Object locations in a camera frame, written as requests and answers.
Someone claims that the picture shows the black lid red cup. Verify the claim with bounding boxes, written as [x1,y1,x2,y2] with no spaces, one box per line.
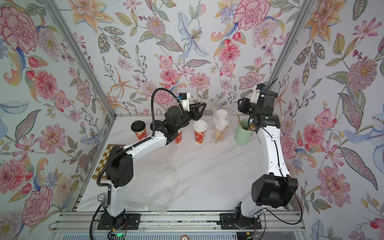
[131,120,148,141]

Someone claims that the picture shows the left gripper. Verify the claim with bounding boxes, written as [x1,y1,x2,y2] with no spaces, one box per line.
[172,103,205,132]

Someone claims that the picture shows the white lid beige cup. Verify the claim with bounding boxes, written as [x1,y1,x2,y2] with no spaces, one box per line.
[214,119,229,143]

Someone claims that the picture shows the white lid red cup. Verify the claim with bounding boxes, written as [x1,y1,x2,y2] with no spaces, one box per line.
[193,120,208,144]
[175,130,182,144]

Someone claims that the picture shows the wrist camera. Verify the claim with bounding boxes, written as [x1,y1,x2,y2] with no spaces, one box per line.
[178,93,191,112]
[250,84,267,104]

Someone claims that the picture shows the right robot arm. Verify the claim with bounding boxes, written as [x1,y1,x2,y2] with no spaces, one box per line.
[234,89,298,229]

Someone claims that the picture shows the wooden chessboard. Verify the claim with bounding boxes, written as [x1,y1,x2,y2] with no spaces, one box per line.
[92,144,115,181]

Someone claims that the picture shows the white lid floral cup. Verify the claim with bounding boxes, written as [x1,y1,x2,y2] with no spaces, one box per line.
[214,109,228,122]

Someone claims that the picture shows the clear plastic carrier bag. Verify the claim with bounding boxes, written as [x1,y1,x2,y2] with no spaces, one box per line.
[212,103,238,144]

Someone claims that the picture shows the white lid red back cup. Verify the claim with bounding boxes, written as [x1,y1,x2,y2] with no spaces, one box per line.
[193,120,208,144]

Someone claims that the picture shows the black corrugated cable conduit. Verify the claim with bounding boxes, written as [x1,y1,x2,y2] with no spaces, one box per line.
[89,87,184,240]

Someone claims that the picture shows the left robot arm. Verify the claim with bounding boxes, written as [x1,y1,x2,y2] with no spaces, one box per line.
[97,103,207,226]

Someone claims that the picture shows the wooden stir sticks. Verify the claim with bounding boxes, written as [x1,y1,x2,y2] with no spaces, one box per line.
[238,116,256,131]

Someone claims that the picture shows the green cup holder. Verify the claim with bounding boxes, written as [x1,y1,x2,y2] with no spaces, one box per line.
[234,125,254,145]

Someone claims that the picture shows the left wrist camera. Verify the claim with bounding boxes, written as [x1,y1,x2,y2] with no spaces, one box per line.
[178,93,191,112]

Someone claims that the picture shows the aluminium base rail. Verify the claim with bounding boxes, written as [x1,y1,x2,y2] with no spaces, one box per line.
[47,210,307,233]

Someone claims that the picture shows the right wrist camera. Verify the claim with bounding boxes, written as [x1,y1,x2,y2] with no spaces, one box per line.
[250,84,267,104]

